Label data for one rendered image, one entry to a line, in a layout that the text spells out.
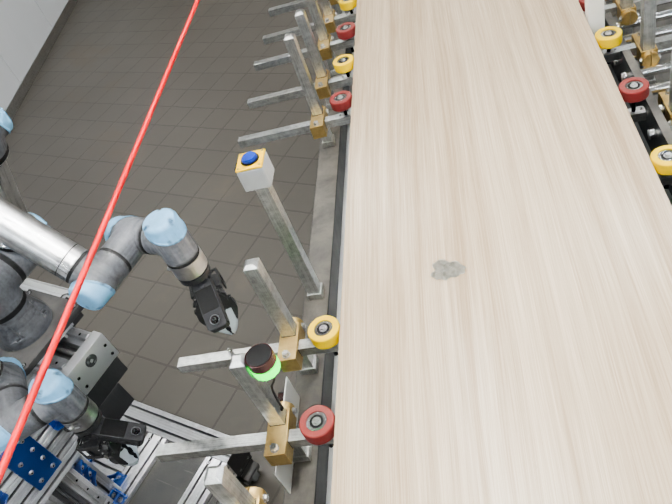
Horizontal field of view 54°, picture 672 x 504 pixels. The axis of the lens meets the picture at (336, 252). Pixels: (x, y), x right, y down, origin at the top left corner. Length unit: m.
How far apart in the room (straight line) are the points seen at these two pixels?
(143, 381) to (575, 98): 2.09
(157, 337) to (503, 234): 1.94
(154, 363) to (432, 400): 1.88
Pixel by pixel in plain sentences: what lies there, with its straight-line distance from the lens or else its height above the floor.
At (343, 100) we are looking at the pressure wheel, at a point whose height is 0.91.
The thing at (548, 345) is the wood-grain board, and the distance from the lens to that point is 1.47.
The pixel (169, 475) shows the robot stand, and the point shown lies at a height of 0.21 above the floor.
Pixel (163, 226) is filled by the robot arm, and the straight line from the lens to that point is 1.33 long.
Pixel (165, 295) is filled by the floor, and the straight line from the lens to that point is 3.37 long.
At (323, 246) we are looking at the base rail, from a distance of 2.11.
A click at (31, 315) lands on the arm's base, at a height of 1.09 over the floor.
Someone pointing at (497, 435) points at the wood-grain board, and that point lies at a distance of 1.37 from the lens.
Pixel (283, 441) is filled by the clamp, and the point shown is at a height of 0.87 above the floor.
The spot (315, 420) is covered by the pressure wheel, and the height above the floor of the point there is 0.91.
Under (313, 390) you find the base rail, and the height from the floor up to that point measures 0.70.
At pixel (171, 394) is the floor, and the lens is 2.95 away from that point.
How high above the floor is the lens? 2.11
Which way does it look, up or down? 43 degrees down
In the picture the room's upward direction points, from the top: 24 degrees counter-clockwise
